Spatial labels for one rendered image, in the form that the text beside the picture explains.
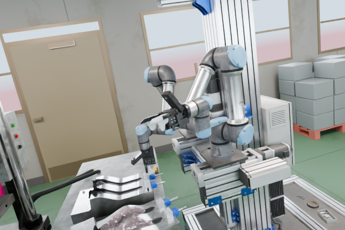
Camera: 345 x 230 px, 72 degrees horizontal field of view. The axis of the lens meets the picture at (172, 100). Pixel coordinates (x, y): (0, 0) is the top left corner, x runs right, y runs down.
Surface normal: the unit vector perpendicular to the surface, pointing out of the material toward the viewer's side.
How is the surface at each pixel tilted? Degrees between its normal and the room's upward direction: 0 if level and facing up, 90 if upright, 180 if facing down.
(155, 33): 90
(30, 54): 90
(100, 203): 90
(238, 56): 82
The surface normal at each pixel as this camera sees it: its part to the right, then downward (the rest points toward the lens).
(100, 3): 0.24, 0.17
